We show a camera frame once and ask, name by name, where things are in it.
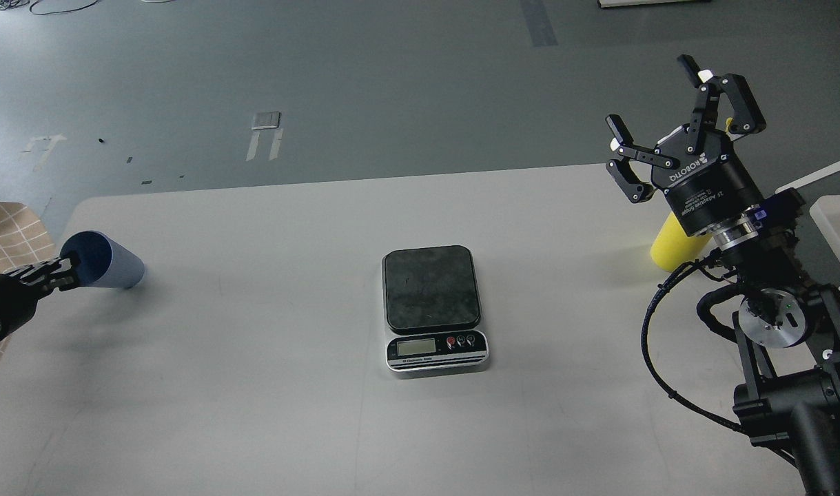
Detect yellow squeeze seasoning bottle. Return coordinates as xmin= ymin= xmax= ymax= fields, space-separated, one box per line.
xmin=650 ymin=123 xmax=731 ymax=272

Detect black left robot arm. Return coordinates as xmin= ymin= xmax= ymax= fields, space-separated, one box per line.
xmin=0 ymin=257 xmax=80 ymax=342

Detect beige checkered cloth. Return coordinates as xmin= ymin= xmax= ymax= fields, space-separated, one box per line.
xmin=0 ymin=200 xmax=57 ymax=400

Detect blue ribbed plastic cup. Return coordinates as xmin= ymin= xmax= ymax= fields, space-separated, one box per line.
xmin=59 ymin=230 xmax=146 ymax=289

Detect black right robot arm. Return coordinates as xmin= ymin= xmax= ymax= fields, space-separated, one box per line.
xmin=606 ymin=54 xmax=840 ymax=495

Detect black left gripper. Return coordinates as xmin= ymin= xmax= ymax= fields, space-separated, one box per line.
xmin=0 ymin=258 xmax=80 ymax=335

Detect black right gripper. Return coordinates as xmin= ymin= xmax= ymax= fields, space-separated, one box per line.
xmin=605 ymin=54 xmax=768 ymax=236

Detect black floor cables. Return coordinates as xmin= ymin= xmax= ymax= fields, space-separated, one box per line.
xmin=0 ymin=0 xmax=101 ymax=25

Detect black digital kitchen scale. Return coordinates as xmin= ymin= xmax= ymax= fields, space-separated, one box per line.
xmin=381 ymin=245 xmax=491 ymax=376

